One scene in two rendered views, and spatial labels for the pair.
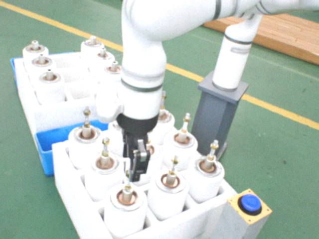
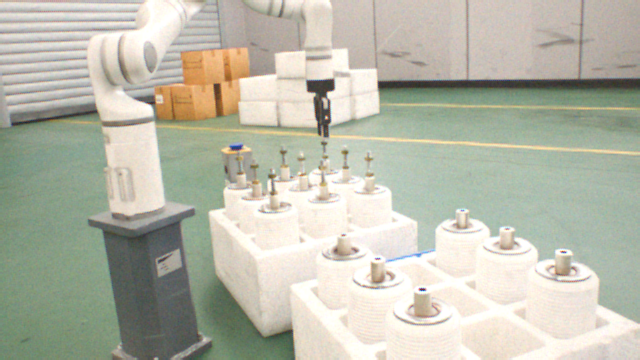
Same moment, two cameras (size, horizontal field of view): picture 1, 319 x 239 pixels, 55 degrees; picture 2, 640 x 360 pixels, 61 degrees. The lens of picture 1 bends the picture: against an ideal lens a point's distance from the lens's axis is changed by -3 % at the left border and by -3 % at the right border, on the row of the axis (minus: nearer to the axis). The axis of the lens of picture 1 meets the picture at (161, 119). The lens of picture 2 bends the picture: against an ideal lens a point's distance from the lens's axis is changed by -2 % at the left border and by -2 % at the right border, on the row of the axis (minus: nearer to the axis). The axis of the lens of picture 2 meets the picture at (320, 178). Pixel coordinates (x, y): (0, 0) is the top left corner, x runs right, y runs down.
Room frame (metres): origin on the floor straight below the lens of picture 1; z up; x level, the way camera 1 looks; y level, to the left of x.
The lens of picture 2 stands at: (1.85, 0.39, 0.59)
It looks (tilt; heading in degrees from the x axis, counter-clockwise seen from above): 14 degrees down; 195
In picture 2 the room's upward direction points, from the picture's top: 4 degrees counter-clockwise
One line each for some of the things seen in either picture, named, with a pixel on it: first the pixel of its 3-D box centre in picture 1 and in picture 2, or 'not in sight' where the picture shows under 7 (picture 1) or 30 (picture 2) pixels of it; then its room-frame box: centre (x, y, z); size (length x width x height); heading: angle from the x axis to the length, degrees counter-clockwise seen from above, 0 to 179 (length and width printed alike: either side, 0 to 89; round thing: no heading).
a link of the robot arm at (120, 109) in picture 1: (129, 91); (326, 66); (0.44, 0.06, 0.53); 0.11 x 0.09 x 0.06; 112
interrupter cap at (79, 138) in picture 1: (86, 134); (370, 189); (0.63, 0.19, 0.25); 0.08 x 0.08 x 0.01
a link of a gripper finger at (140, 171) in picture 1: (137, 175); not in sight; (0.40, 0.03, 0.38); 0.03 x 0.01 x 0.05; 22
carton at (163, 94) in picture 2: not in sight; (175, 101); (-2.90, -2.21, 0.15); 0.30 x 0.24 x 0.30; 156
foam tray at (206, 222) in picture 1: (139, 190); (308, 250); (0.61, 0.03, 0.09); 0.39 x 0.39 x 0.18; 39
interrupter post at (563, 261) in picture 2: (35, 45); (563, 262); (1.07, 0.54, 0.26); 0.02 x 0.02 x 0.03
